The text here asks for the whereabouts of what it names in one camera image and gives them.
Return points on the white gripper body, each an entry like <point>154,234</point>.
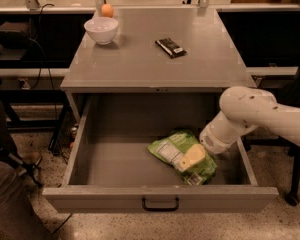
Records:
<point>210,141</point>

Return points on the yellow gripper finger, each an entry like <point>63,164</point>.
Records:
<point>193,156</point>

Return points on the green rice chip bag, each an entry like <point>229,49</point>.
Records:
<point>172,148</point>

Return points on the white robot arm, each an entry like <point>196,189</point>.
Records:
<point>242,110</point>

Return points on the open grey drawer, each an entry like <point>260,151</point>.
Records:
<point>110,169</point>

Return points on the black snack bar packet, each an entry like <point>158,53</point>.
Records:
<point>171,48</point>

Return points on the white bowl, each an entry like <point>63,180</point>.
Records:
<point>102,30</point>

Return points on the orange fruit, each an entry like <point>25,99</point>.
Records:
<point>107,10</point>

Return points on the person leg in trousers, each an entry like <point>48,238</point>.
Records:
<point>17,217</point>

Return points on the dark box on shelf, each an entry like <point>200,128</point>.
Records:
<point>15,35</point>

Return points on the black drawer handle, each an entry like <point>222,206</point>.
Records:
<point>160,205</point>

